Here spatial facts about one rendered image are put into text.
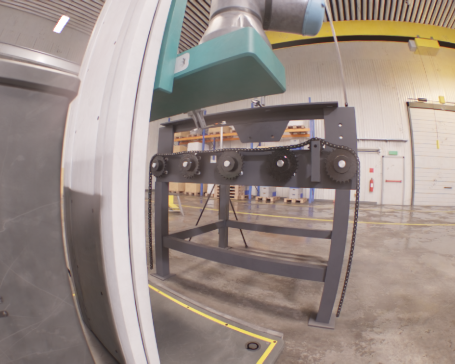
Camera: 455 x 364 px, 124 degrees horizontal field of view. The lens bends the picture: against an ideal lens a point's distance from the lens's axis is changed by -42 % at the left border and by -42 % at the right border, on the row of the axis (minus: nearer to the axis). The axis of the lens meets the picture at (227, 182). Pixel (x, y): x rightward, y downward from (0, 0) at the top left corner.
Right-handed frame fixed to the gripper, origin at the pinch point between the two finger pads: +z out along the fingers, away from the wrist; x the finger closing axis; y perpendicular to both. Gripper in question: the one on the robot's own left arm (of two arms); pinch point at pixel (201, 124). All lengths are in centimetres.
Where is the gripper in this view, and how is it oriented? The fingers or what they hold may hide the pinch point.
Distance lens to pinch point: 102.3
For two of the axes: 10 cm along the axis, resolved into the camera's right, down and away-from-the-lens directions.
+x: -7.5, 1.0, 6.5
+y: 5.7, -3.8, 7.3
